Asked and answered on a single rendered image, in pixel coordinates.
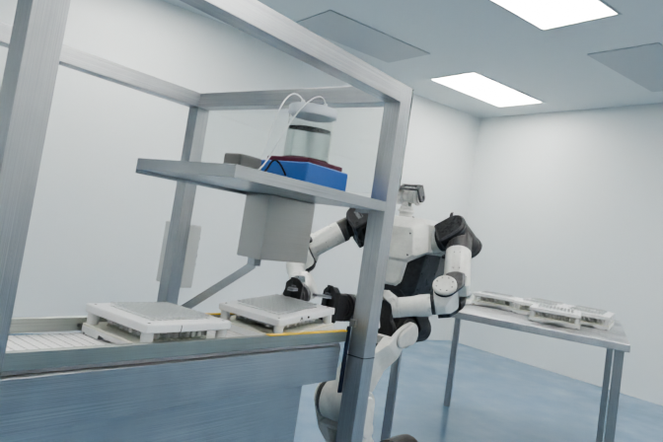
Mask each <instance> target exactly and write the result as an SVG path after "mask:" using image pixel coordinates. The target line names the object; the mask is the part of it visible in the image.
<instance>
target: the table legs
mask: <svg viewBox="0 0 663 442"><path fill-rule="evenodd" d="M460 327H461V320H460V319H455V324H454V330H453V338H452V345H451V353H450V360H449V368H448V375H447V383H446V390H445V398H444V404H443V405H444V406H450V401H451V395H452V387H453V380H454V372H455V365H456V357H457V350H458V342H459V335H460ZM402 353H403V351H402V352H401V354H400V356H399V358H398V359H397V360H396V361H395V362H394V363H393V364H391V370H390V377H389V384H388V391H387V398H386V405H385V412H384V419H383V426H382V433H381V440H380V441H382V440H385V439H388V438H391V430H392V423H393V416H394V409H395V402H396V395H397V387H398V380H399V374H400V367H401V360H402ZM624 356H625V352H624V351H619V350H615V351H614V359H613V349H610V348H607V350H606V359H605V367H604V376H603V384H602V393H601V401H600V409H599V418H598V427H597V435H596V442H603V436H604V427H605V418H606V410H607V401H608V392H609V385H610V376H611V367H612V359H613V368H612V377H611V385H610V393H609V402H608V411H607V419H606V428H605V437H604V442H615V434H616V425H617V416H618V407H619V398H620V390H621V381H622V373H623V364H624Z"/></svg>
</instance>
